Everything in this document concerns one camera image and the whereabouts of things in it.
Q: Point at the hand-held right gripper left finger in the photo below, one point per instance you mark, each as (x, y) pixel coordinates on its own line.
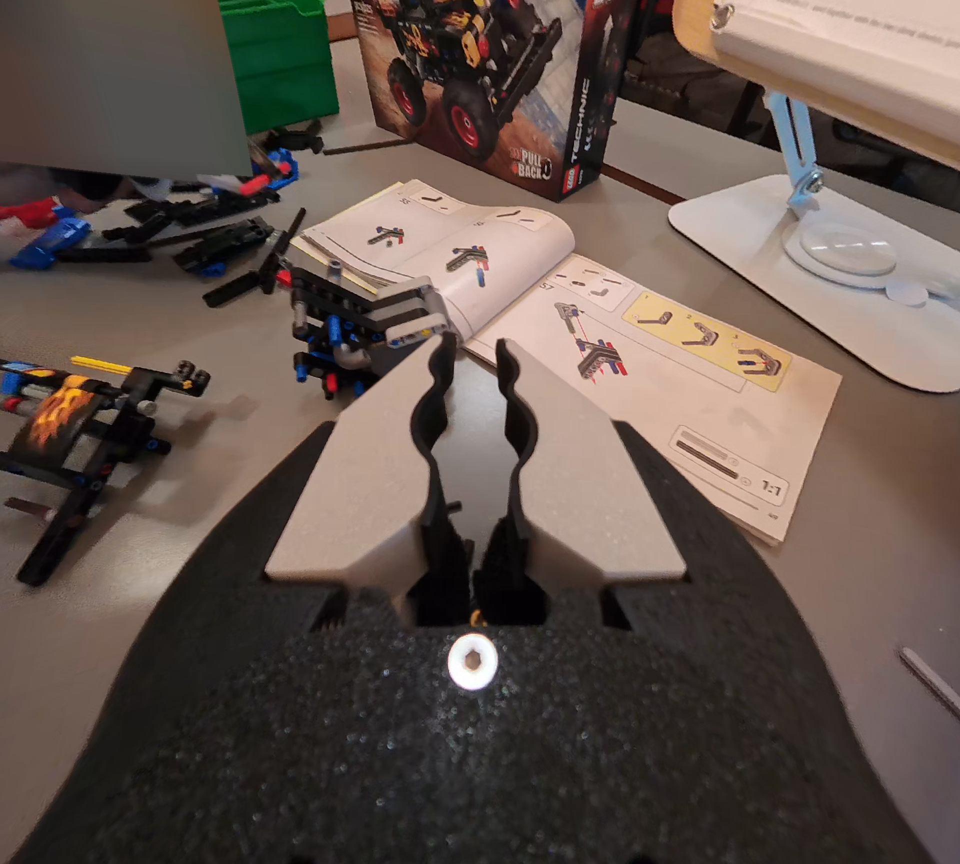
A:
(360, 489)

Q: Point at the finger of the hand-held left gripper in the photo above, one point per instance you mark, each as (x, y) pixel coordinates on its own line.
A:
(112, 31)

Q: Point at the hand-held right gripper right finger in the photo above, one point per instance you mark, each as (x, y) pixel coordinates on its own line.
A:
(592, 496)

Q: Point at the lego instruction booklet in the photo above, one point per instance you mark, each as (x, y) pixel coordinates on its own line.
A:
(675, 429)

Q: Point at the grey and black lego chassis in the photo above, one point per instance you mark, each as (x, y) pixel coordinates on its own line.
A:
(352, 309)

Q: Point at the pile of loose lego parts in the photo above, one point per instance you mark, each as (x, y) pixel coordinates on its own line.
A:
(217, 249)

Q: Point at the long black lego axle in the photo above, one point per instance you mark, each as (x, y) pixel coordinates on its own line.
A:
(367, 147)

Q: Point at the flame printed lego assembly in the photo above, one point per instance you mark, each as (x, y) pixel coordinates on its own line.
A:
(75, 429)

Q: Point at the lego set box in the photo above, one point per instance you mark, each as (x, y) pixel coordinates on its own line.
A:
(465, 39)

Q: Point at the grey lego axle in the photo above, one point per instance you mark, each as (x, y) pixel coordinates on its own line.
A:
(930, 680)

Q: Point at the green plastic bin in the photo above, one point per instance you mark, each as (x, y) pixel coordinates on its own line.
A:
(277, 54)

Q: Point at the white document stand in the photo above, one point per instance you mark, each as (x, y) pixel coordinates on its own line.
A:
(727, 226)

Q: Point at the white printed paper sheets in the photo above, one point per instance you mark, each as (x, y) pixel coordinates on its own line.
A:
(847, 16)

